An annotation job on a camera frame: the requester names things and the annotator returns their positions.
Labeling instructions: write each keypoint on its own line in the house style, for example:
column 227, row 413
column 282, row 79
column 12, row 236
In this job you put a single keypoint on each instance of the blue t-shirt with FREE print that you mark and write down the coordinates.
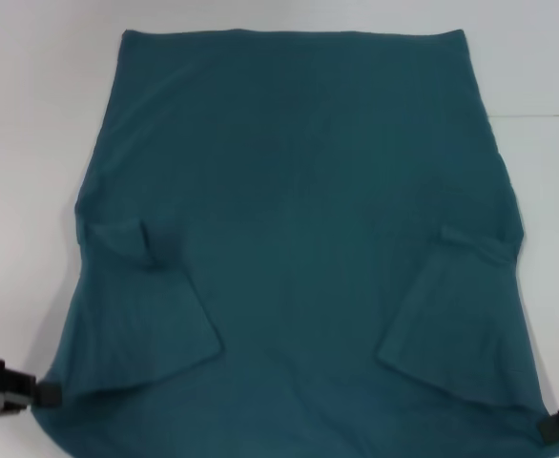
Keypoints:
column 289, row 214

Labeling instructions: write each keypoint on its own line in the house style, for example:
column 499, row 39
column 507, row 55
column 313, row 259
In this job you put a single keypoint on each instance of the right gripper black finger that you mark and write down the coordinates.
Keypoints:
column 551, row 424

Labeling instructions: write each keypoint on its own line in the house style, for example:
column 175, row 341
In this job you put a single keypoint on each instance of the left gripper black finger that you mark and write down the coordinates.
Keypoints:
column 48, row 395

